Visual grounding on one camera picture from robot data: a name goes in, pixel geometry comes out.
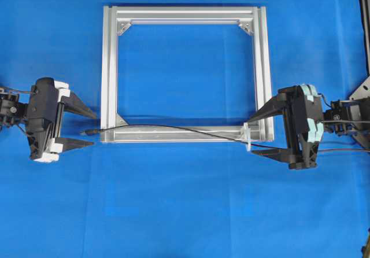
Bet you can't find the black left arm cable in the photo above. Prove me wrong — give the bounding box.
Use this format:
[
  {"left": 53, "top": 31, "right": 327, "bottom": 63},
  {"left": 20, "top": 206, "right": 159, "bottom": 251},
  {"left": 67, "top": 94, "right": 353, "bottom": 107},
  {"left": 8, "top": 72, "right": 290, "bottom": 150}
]
[{"left": 0, "top": 86, "right": 40, "bottom": 97}]

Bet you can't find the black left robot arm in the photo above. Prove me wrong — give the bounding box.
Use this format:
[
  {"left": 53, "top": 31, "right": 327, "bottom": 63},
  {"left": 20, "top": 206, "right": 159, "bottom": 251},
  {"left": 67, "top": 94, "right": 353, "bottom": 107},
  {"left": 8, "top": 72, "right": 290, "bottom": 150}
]
[{"left": 1, "top": 78, "right": 97, "bottom": 163}]

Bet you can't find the black stand frame right edge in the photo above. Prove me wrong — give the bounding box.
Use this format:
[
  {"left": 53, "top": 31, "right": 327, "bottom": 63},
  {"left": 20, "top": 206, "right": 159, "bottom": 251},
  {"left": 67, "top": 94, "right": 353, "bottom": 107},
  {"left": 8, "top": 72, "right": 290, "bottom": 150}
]
[{"left": 348, "top": 0, "right": 370, "bottom": 160}]

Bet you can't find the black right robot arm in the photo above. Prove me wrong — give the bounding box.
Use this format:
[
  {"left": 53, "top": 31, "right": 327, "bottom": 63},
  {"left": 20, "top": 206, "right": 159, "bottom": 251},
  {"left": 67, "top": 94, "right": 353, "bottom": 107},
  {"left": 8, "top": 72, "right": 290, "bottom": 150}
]
[{"left": 250, "top": 84, "right": 369, "bottom": 169}]

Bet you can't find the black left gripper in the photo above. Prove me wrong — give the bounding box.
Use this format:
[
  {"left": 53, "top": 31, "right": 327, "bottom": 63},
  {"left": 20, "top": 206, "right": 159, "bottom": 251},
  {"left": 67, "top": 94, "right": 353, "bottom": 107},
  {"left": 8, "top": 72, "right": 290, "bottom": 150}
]
[{"left": 26, "top": 78, "right": 97, "bottom": 163}]

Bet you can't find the silver aluminium extrusion frame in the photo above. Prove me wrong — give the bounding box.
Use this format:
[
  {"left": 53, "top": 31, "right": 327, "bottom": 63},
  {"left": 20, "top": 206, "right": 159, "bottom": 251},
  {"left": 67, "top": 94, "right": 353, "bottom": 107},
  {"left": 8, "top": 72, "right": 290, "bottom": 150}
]
[{"left": 101, "top": 6, "right": 274, "bottom": 143}]

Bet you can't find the black wire with plug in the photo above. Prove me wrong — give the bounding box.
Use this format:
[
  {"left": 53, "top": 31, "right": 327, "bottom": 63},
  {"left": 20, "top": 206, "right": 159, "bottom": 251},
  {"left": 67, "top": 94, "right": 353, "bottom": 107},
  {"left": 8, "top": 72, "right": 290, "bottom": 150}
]
[{"left": 80, "top": 124, "right": 370, "bottom": 154}]

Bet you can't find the translucent white string loop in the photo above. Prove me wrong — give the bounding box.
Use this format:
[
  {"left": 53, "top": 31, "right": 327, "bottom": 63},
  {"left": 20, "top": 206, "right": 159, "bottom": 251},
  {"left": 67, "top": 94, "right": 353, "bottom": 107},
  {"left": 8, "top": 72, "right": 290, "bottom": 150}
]
[{"left": 240, "top": 121, "right": 254, "bottom": 152}]

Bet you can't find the blue table mat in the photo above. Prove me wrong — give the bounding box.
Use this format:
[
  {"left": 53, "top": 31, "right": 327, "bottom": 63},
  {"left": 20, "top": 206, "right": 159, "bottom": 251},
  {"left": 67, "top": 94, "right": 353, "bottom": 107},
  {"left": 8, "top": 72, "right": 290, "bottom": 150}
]
[{"left": 1, "top": 0, "right": 369, "bottom": 257}]

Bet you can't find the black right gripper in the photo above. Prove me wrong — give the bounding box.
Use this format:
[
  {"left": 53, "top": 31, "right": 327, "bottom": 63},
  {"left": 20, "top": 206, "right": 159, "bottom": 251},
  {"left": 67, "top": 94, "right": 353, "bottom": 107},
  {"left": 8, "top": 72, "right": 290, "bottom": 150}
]
[{"left": 247, "top": 84, "right": 324, "bottom": 170}]

